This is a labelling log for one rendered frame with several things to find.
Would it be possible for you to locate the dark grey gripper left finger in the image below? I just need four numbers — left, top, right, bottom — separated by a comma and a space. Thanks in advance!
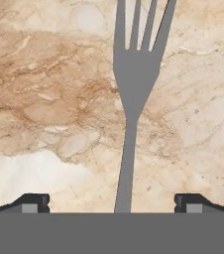
0, 192, 51, 214

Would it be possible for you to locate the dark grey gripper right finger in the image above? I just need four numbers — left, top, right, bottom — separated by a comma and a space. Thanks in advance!
173, 192, 224, 214

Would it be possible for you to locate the grey metal fork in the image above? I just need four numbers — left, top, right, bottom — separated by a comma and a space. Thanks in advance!
112, 0, 178, 214

